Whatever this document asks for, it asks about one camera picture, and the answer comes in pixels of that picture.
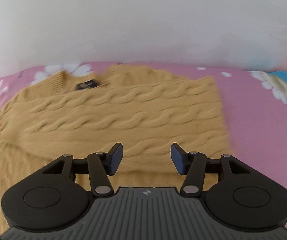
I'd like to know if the mustard cable-knit cardigan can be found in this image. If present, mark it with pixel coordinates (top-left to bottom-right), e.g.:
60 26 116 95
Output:
0 65 232 234

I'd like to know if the pink floral bed sheet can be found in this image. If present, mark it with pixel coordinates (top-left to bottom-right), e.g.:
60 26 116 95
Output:
0 62 287 188

